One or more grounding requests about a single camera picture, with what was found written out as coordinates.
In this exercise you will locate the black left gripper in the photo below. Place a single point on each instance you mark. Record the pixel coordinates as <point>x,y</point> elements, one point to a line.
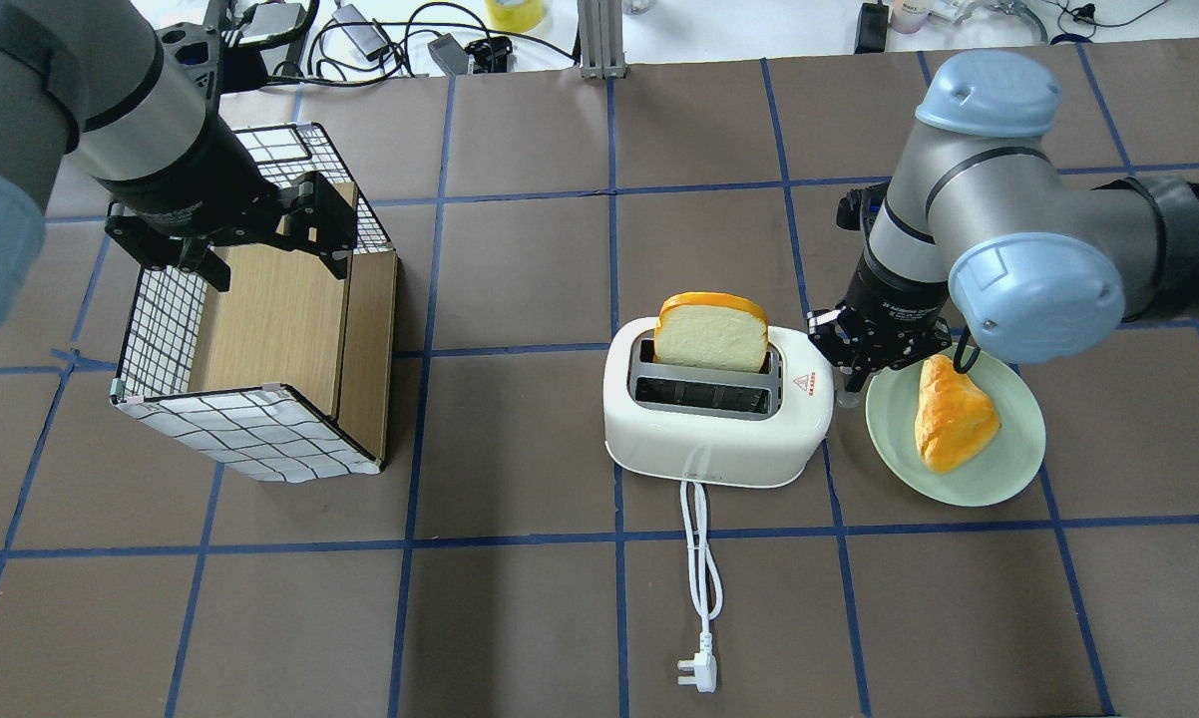
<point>189,179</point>

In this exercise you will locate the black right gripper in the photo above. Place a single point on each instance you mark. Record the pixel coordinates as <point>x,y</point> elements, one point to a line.
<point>896,299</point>

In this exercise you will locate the white two-slot toaster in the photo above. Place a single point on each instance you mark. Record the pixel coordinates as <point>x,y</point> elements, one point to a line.
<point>725,428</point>

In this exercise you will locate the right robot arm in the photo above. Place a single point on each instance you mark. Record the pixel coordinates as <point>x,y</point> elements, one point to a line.
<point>976,215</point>

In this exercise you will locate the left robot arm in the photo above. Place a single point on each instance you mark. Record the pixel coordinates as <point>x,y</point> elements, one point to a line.
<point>136,108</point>

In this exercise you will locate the golden triangular pastry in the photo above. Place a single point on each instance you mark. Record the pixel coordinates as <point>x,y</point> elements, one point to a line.
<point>955,419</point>

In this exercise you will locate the toast bread slice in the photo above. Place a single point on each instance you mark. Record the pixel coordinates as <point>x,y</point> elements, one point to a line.
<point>711,330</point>

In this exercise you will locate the grey power brick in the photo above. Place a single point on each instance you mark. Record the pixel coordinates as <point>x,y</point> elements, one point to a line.
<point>364,35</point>

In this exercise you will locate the black power adapter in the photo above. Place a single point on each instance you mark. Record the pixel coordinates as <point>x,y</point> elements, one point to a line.
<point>450,56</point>

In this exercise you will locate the yellow tape roll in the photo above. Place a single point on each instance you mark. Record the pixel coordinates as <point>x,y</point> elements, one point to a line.
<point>515,16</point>

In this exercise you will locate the wire grid wooden shelf box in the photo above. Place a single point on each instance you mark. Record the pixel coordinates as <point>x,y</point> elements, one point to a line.
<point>286,376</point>

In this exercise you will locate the aluminium frame post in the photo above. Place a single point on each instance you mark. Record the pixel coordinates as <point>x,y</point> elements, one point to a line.
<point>601,41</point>

